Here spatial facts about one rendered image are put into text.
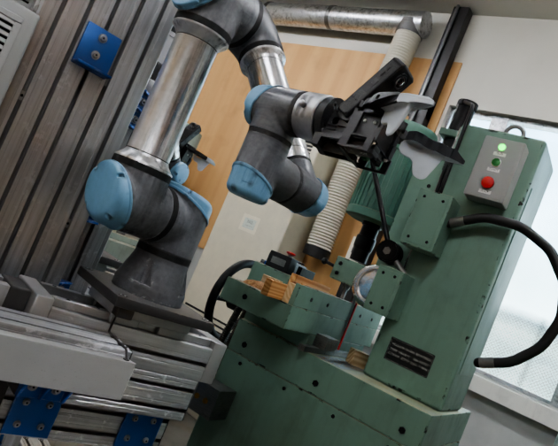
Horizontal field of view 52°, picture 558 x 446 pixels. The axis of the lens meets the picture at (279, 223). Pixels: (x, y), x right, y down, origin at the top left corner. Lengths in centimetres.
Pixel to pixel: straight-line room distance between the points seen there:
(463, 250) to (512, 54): 205
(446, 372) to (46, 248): 96
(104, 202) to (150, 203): 8
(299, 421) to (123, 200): 76
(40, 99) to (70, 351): 50
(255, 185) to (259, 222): 242
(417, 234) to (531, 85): 196
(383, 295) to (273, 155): 66
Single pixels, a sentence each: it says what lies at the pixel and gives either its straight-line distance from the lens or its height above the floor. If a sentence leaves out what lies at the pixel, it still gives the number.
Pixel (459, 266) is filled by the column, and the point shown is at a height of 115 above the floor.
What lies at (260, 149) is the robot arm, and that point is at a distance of 91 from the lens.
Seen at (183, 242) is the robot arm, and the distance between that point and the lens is 117.
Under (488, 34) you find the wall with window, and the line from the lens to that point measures 356.
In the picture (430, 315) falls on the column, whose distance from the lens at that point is 153.
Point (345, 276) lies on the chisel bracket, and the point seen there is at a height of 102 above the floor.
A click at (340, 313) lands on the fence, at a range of 165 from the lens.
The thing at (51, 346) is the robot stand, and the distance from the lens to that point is 99.
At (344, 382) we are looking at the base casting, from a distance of 147.
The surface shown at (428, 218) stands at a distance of 149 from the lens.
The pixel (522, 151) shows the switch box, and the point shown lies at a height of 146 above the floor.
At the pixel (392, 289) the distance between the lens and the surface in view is 146.
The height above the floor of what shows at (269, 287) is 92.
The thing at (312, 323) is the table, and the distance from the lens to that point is 152.
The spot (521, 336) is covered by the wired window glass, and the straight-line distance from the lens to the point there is 302.
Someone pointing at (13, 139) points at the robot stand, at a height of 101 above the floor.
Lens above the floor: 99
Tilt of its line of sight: 3 degrees up
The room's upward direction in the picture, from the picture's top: 23 degrees clockwise
